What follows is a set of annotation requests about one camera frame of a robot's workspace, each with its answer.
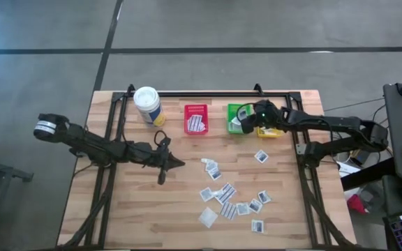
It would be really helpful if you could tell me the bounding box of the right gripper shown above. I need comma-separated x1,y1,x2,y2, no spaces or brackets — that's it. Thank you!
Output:
241,100,289,135

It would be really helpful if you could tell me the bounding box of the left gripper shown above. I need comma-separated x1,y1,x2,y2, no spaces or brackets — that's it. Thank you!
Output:
141,137,186,185

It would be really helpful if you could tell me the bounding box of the green plastic basket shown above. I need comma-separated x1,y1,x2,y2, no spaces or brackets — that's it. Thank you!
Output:
226,102,258,135

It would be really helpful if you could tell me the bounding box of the yellow plastic basket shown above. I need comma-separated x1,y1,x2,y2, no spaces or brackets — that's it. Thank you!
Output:
256,125,285,139

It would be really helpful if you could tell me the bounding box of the red plastic basket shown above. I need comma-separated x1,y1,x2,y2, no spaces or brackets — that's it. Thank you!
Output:
184,103,209,136

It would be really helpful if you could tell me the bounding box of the white gauze pad packet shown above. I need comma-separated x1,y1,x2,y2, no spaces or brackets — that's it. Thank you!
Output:
198,207,219,229

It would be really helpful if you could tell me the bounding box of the wipes canister with white lid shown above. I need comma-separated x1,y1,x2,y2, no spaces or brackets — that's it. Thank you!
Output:
133,86,168,128

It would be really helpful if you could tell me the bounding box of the white paper sheet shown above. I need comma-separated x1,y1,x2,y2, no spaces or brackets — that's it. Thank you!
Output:
336,162,362,177

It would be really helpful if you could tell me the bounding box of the black power brick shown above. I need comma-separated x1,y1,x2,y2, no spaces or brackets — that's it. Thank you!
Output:
350,149,373,167

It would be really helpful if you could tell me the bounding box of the red object on floor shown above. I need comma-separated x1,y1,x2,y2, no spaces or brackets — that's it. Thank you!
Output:
347,193,369,214

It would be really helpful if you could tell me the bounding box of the dark metal floor stand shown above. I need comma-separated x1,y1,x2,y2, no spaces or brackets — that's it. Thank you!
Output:
0,139,34,251

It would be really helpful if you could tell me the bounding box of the thin black floor cable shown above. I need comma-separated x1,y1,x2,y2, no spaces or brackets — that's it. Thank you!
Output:
324,98,385,112

